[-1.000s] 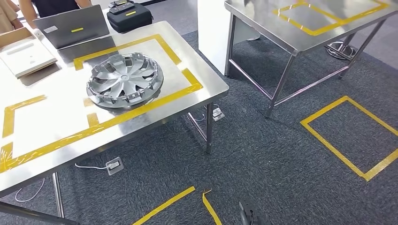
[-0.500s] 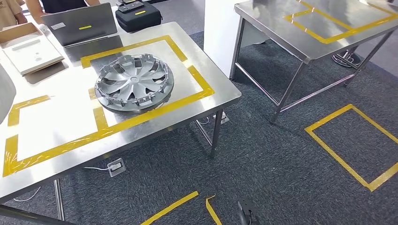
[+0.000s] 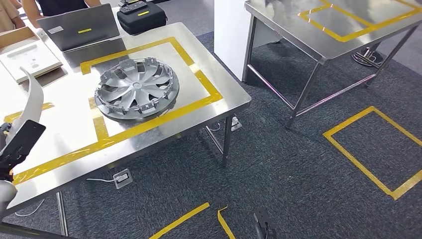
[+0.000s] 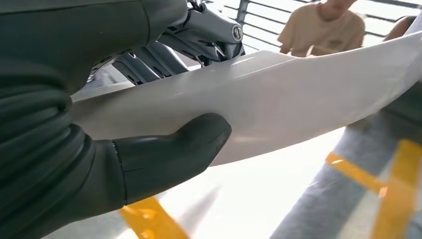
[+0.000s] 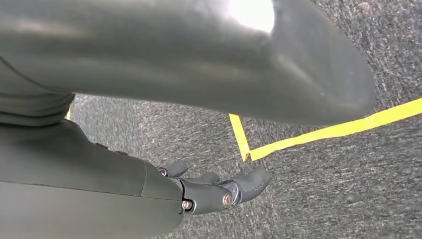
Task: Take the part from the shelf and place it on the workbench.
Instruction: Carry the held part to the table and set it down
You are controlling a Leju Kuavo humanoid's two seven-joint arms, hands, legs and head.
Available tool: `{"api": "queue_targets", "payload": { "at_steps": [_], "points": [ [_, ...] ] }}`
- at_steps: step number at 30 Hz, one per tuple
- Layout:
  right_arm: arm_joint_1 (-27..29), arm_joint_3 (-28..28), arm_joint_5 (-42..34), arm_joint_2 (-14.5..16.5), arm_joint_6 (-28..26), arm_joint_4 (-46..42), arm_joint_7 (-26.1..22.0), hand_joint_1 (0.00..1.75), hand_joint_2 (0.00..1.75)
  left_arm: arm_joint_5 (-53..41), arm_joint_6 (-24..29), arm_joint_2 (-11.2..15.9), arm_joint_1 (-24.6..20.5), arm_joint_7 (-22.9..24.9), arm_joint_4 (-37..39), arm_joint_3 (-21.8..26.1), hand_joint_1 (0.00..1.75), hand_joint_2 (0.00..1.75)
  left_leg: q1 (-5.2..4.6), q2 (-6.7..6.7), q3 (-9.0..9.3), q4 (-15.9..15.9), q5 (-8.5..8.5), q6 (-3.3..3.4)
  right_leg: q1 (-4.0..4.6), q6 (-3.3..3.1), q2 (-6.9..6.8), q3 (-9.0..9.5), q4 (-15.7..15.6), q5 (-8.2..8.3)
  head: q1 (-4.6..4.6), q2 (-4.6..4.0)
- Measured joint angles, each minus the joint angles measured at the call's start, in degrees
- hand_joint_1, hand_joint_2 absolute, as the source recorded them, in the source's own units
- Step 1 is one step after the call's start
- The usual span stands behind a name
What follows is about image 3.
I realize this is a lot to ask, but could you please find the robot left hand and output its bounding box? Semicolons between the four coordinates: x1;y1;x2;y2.
0;119;47;172

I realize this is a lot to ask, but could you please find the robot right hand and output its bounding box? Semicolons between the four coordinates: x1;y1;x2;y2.
253;207;278;239

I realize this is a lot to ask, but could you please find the white curved plastic part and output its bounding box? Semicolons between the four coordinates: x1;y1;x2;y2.
4;67;45;146

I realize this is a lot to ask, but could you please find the steel workbench table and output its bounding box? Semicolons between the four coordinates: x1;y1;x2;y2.
0;8;252;239

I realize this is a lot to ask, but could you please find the open box white insert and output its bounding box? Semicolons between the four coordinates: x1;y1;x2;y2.
0;26;64;85

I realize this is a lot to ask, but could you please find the yellow floor tape square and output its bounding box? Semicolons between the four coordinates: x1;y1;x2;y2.
322;105;422;201
149;202;237;239

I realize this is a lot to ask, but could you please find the silver floor socket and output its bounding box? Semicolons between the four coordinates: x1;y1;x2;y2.
112;168;133;190
230;115;243;132

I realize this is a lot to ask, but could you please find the grey laptop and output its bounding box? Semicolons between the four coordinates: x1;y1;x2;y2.
36;3;128;68

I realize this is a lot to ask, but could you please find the silver wheel hubcap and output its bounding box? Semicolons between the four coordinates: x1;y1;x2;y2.
94;57;180;121

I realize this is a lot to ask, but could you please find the yellow tape outline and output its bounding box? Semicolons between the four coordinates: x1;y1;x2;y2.
298;0;422;43
3;36;224;185

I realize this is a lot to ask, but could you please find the black carrying case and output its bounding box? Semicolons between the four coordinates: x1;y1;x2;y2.
117;0;168;36

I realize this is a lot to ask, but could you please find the black remote controller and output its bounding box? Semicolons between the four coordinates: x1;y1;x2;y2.
118;0;149;15

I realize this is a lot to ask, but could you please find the white pillar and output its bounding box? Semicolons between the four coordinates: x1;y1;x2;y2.
213;0;284;82

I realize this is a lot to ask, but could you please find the chrome stanchion base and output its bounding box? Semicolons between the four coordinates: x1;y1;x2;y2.
351;46;385;69

